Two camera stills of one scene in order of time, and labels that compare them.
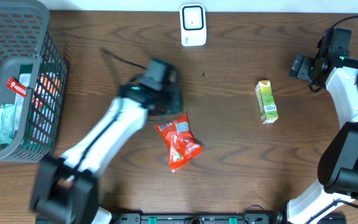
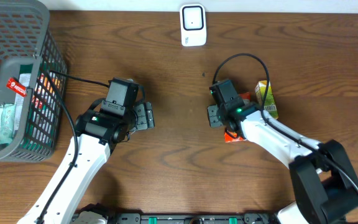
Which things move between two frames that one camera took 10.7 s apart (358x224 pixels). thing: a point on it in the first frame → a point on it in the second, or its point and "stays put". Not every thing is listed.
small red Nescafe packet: (14, 84) stays put
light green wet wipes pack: (1, 124) stays put
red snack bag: (181, 144) → (230, 136)
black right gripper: (302, 72) → (212, 111)
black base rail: (278, 218) stays put
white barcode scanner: (192, 25) stays put
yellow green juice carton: (266, 102) stays put
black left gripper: (178, 107) → (145, 111)
